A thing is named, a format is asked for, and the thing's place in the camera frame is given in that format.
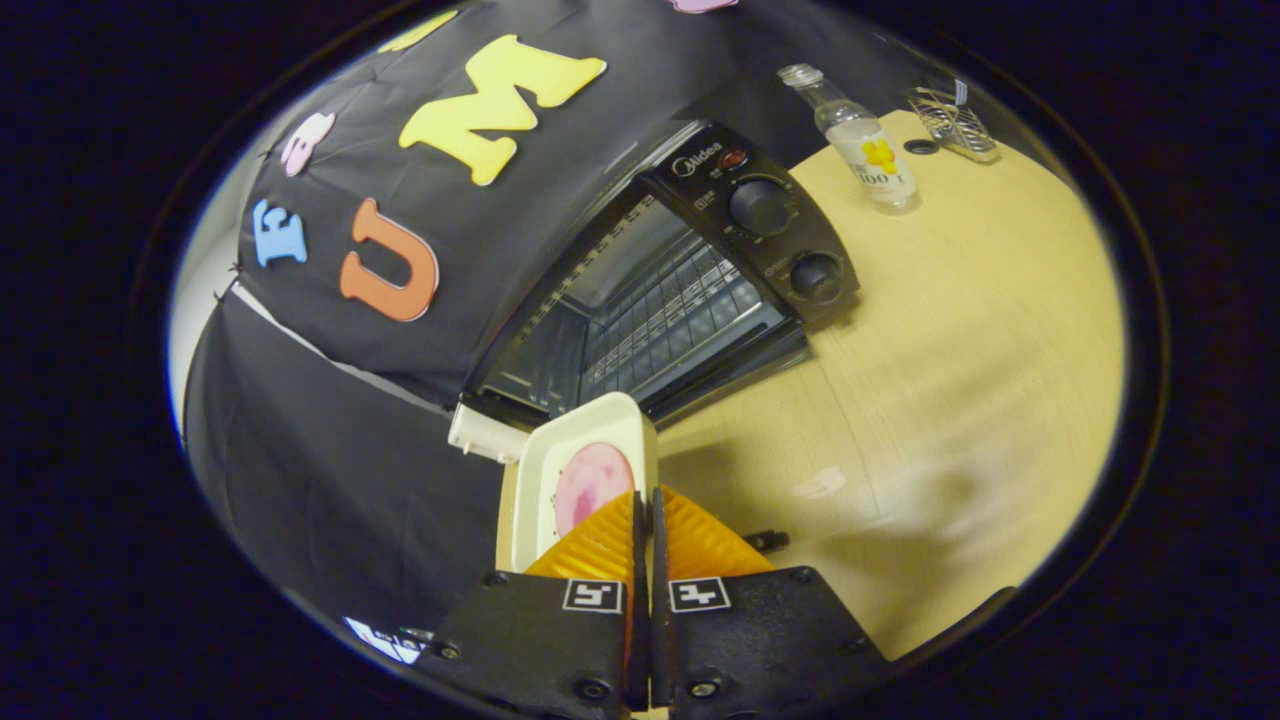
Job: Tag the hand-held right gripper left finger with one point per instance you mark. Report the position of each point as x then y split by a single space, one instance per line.
540 650

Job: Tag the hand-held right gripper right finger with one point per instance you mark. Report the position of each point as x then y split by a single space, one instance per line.
760 640

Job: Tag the pink round food slice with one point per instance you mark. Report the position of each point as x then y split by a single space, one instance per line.
592 485

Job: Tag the cream square plate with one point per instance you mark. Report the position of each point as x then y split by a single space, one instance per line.
590 425

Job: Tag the black electric oven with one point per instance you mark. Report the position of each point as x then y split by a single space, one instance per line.
760 210

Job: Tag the white toaster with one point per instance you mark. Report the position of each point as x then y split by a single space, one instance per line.
485 432

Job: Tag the black backdrop cloth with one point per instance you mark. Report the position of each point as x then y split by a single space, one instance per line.
340 450

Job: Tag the clear glass bottle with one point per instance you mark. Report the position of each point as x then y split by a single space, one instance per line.
870 150

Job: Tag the black bottle cap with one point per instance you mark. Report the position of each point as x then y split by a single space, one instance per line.
920 147

